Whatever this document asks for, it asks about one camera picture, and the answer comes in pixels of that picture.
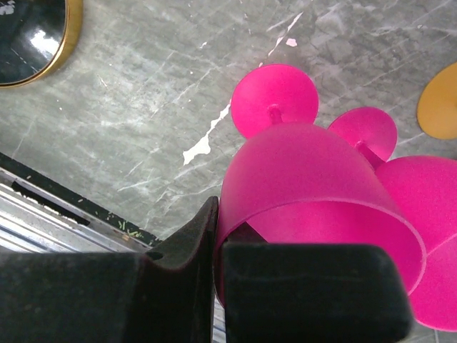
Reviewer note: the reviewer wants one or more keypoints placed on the pink wine glass front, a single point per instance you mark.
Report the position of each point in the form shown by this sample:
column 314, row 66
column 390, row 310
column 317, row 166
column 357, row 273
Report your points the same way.
column 424, row 187

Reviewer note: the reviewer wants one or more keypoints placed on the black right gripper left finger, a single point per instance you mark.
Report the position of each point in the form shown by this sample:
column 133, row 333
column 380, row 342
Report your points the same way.
column 165, row 294

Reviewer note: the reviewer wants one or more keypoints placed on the pink wine glass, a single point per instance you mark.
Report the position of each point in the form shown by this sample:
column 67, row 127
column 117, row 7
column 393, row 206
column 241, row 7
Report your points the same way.
column 424, row 187
column 295, row 182

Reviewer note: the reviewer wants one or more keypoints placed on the pink wine glass back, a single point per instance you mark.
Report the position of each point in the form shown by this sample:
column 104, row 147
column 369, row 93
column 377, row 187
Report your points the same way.
column 295, row 182

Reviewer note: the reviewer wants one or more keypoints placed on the aluminium mounting rail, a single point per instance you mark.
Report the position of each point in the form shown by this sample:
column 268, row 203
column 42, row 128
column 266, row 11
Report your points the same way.
column 38, row 215

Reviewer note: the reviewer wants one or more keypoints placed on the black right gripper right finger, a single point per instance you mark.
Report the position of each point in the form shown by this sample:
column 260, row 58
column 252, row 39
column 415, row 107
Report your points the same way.
column 310, row 292

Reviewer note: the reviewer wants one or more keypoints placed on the gold wire glass rack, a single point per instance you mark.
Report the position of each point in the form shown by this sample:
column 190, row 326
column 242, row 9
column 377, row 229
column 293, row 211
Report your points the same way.
column 37, row 38

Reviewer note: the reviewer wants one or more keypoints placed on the yellow wine glass front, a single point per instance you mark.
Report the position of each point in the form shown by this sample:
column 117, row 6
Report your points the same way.
column 436, row 110

